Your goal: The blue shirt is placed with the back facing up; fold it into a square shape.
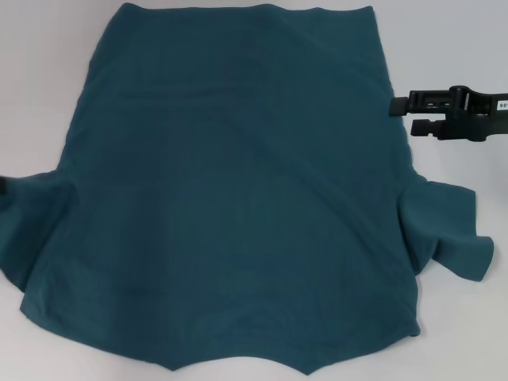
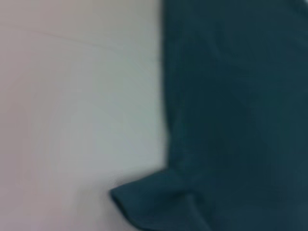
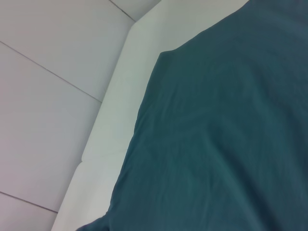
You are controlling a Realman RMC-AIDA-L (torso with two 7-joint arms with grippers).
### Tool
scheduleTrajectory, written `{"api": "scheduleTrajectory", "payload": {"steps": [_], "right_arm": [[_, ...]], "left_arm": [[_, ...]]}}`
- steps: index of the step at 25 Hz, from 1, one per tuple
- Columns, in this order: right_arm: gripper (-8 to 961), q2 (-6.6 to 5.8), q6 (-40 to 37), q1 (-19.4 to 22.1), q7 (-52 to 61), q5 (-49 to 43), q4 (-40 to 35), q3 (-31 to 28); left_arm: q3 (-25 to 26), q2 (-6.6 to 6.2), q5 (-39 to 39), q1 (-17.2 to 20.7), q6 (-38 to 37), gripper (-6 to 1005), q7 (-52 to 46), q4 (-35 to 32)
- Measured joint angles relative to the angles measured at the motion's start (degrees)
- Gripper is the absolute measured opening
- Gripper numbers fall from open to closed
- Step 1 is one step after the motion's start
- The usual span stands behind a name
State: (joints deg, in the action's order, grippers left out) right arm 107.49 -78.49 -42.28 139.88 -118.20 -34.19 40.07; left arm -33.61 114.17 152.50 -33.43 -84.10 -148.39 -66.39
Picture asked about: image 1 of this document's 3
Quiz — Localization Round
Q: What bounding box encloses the teal blue t-shirt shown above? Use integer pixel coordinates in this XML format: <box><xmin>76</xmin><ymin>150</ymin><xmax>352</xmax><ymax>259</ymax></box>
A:
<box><xmin>0</xmin><ymin>2</ymin><xmax>496</xmax><ymax>361</ymax></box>

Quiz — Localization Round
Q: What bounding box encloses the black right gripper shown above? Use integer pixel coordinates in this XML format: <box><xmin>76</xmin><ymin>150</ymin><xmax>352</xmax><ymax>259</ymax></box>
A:
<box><xmin>390</xmin><ymin>83</ymin><xmax>508</xmax><ymax>143</ymax></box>

